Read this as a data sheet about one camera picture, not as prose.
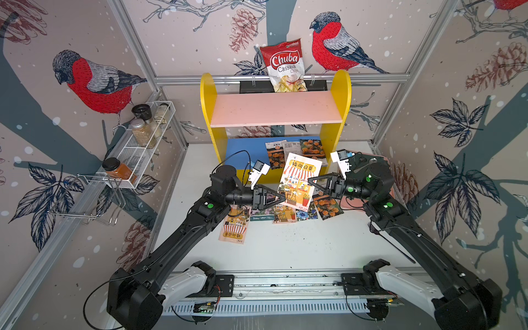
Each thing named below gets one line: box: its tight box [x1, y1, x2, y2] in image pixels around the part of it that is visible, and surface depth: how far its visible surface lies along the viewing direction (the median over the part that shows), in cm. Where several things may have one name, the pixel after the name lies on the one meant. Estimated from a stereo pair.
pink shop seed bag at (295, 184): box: [277, 152, 323, 213], surface depth 65 cm
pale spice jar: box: [154, 103, 171, 125], surface depth 87 cm
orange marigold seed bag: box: [312, 193, 345, 221], surface depth 95 cm
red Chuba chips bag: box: [259, 38, 308, 93], surface depth 85 cm
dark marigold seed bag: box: [265, 140, 287, 170], surface depth 101 cm
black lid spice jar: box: [131, 103, 152, 124], surface depth 75 cm
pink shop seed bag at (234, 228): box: [218, 204, 252, 245], surface depth 89 cm
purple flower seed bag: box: [249, 207, 275, 222], surface depth 94 cm
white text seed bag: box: [282, 140, 304, 163], surface depth 100 cm
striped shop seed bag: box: [272, 204, 298, 225], surface depth 92 cm
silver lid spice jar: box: [130, 118, 152, 148], surface depth 74 cm
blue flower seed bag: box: [295, 209, 309, 222], surface depth 92 cm
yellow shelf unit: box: [200, 70, 352, 179], surface depth 80 cm
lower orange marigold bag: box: [299, 138, 326, 161], surface depth 102 cm
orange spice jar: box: [101, 156, 137, 185], surface depth 62 cm
